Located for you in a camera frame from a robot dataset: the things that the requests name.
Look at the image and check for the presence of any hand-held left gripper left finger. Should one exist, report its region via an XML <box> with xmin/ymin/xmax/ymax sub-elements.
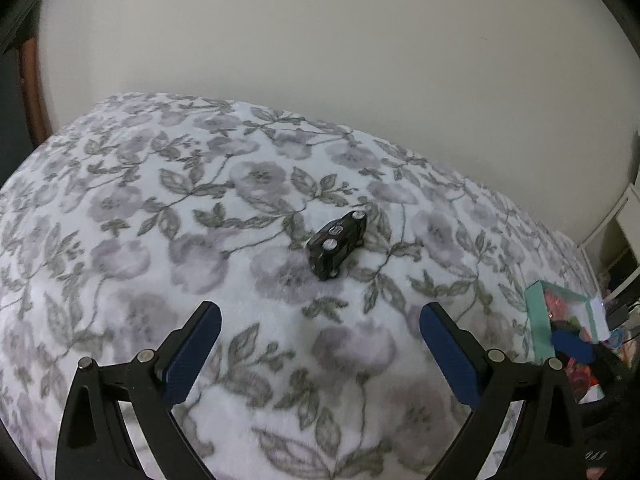
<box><xmin>55</xmin><ymin>301</ymin><xmax>222</xmax><ymax>480</ymax></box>

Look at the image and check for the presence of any brown wooden frame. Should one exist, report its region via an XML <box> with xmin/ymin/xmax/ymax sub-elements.
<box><xmin>17</xmin><ymin>35</ymin><xmax>51</xmax><ymax>141</ymax></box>

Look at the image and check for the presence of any floral grey white blanket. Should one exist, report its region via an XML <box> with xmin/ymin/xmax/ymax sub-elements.
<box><xmin>0</xmin><ymin>92</ymin><xmax>608</xmax><ymax>480</ymax></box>

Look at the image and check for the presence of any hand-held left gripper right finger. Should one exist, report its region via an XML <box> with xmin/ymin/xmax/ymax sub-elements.
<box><xmin>420</xmin><ymin>302</ymin><xmax>586</xmax><ymax>480</ymax></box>

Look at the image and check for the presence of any white shelf unit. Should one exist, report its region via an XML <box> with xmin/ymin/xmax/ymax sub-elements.
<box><xmin>580</xmin><ymin>180</ymin><xmax>640</xmax><ymax>306</ymax></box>

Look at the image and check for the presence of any teal shallow cardboard box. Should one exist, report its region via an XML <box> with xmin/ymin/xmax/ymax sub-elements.
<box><xmin>525</xmin><ymin>280</ymin><xmax>612</xmax><ymax>406</ymax></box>

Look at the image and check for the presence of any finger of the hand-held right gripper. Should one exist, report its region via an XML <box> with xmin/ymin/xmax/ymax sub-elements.
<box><xmin>549</xmin><ymin>329</ymin><xmax>633</xmax><ymax>401</ymax></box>

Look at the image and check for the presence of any black toy car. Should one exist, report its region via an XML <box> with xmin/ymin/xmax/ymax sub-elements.
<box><xmin>306</xmin><ymin>211</ymin><xmax>368</xmax><ymax>282</ymax></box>

